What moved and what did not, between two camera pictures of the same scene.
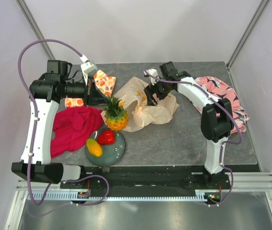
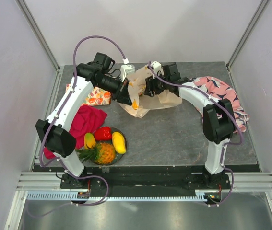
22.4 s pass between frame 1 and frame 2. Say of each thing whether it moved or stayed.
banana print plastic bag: moved
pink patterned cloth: stayed
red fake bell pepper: moved
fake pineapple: moved
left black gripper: moved
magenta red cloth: stayed
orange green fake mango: moved
